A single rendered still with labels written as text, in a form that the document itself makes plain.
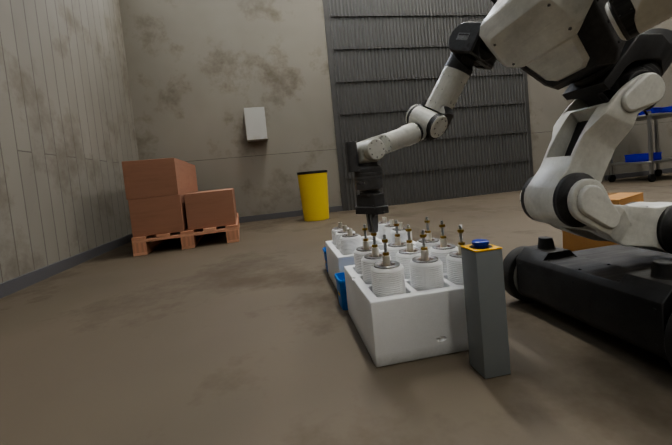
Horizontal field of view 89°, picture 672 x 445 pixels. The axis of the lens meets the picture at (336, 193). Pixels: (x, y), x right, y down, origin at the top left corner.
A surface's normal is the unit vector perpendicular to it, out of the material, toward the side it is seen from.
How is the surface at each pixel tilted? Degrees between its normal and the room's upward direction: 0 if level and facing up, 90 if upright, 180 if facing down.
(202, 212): 90
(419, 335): 90
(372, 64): 90
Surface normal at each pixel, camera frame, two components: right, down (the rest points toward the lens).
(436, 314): 0.16, 0.04
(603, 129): 0.04, 0.44
